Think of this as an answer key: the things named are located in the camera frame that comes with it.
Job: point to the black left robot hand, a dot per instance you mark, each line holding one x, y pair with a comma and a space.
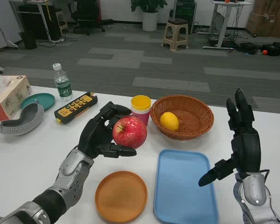
93, 135

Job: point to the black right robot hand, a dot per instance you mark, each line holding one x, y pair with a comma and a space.
247, 149

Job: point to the red apple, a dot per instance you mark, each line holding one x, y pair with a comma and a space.
130, 133

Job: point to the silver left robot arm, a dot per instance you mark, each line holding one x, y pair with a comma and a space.
70, 170

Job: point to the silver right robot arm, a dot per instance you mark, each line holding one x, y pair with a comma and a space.
254, 191

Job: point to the teal round plate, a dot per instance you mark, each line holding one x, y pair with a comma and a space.
45, 100

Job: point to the orange round plate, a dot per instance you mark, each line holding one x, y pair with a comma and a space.
121, 197

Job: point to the yellow black remote controller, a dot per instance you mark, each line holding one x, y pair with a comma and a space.
77, 106

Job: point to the clear plastic water bottle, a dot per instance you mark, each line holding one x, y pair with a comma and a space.
63, 88

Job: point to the yellow plastic cup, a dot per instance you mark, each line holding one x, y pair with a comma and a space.
141, 103

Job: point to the white plastic cup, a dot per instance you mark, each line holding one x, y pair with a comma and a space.
147, 112

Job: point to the gray curved woven tray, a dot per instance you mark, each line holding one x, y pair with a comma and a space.
30, 116

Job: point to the brown wicker basket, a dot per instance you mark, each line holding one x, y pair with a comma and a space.
191, 109

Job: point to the blue rectangular tray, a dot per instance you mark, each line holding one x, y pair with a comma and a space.
182, 184

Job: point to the yellow lemon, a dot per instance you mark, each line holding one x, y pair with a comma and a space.
169, 121

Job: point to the beige cardboard tissue box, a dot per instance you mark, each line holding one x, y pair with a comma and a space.
11, 100

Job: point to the orange ball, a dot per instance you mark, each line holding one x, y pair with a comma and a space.
264, 51

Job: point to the small black bag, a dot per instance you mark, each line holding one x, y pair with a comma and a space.
247, 47

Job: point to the large black bag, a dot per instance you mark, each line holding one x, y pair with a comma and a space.
277, 48

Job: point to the black waste bin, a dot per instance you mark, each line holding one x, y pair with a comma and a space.
30, 39

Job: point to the black office chair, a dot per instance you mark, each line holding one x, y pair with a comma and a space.
86, 14

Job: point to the white plant pot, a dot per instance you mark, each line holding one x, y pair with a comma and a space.
150, 21

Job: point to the white standing desk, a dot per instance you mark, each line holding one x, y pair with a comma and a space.
221, 21

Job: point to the white desk with cabinet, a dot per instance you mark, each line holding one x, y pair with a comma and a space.
40, 14

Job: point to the brown cardboard boxes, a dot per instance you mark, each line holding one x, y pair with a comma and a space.
268, 18

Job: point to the beige plastic stool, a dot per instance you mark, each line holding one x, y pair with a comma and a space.
176, 30

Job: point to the green potted plant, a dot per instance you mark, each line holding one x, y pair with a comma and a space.
149, 4

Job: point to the black equipment cabinet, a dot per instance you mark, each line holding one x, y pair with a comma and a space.
185, 11

